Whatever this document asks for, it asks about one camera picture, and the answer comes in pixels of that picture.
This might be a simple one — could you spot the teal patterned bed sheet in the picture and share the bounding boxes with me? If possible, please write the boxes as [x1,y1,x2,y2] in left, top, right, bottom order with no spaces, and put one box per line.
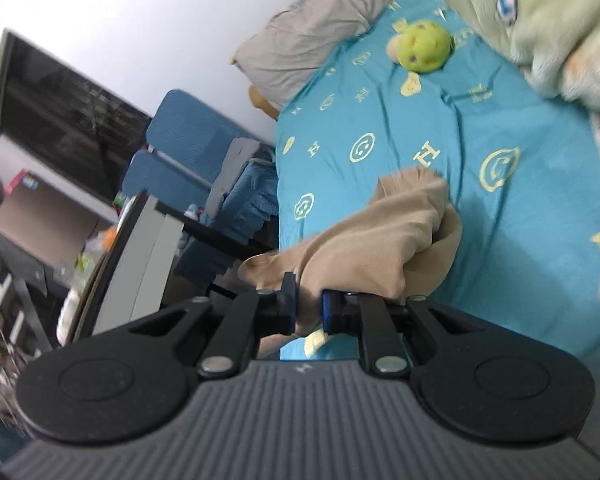
[276,0,600,355]

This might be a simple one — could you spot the green turtle plush toy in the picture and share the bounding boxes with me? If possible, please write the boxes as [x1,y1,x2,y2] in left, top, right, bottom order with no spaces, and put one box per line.
[386,20,454,74]

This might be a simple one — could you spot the tan brown garment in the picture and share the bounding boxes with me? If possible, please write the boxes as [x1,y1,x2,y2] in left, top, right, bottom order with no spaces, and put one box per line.
[238,168,463,336]

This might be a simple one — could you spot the grey pillow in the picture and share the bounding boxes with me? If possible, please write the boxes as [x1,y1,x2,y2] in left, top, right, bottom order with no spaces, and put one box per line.
[230,0,397,111]

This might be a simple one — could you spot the white desk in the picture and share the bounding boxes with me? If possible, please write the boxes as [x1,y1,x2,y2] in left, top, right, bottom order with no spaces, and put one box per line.
[67,191,183,344]

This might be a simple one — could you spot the light green dinosaur blanket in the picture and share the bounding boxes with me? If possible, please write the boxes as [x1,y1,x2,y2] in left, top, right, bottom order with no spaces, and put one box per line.
[443,0,600,113]

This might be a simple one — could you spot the blue covered chair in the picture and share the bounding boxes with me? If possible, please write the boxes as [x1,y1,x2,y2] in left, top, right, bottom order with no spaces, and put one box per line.
[120,150,210,214]
[146,90,277,244]

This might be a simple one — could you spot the grey cloth on chair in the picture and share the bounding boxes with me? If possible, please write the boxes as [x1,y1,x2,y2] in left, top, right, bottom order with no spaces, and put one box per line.
[204,138,260,220]

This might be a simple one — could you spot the small penguin plush toy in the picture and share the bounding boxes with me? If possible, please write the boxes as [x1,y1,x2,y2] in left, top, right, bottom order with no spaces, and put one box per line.
[184,204,204,221]

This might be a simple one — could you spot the dark window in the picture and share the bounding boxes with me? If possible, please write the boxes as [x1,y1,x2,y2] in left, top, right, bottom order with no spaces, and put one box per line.
[0,32,150,203]

